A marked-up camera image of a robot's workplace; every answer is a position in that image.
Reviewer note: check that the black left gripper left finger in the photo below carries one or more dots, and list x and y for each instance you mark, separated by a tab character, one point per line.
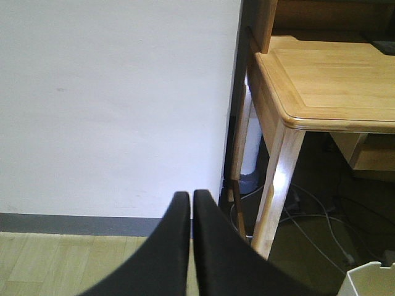
160	265

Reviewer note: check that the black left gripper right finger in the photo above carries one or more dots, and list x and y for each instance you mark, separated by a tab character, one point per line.
227	265

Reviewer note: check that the white trash bin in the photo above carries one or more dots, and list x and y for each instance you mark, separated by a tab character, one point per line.
369	279

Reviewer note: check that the white cylinder under desk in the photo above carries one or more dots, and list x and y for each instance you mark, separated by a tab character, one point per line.
249	176

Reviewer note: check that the wooden drawer unit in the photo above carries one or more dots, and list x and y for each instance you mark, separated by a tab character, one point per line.
370	156

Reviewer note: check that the wooden desk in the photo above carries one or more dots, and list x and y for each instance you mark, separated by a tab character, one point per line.
311	67

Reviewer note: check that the black monitor stand base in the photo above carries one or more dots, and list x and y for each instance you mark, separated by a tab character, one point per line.
385	46

